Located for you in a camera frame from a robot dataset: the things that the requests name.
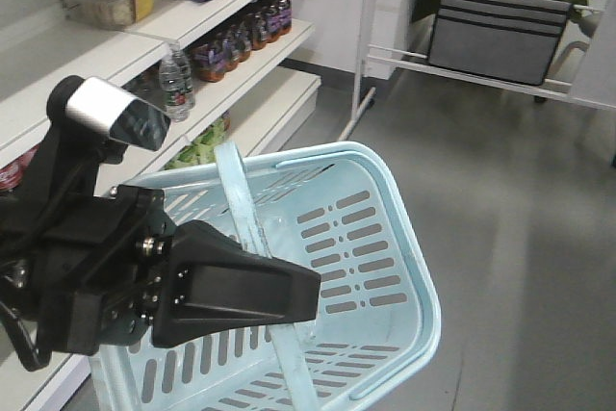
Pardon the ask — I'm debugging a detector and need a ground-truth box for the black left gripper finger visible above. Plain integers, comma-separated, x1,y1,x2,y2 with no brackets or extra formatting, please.
151,220,321,348

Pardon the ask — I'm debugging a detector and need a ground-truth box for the grey fabric bag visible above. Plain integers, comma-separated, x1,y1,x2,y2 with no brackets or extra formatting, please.
426,0,572,86

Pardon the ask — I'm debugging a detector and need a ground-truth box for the clear water bottle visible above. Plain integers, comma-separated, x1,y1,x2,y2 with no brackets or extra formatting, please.
159,42,195,122

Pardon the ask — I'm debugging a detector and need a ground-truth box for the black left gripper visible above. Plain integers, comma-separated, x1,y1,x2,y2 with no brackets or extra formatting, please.
1,185,174,355

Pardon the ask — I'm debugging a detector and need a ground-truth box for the white metal shelf unit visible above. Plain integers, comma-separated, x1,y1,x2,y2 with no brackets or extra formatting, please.
0,0,322,411

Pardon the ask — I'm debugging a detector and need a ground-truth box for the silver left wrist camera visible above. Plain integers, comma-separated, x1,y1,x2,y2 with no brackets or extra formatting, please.
64,77,170,151

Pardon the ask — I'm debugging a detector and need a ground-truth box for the white metal rack cart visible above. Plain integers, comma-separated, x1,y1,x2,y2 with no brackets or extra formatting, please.
354,0,615,111

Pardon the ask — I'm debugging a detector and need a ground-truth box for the light blue plastic basket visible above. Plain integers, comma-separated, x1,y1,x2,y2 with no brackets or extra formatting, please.
90,141,441,410

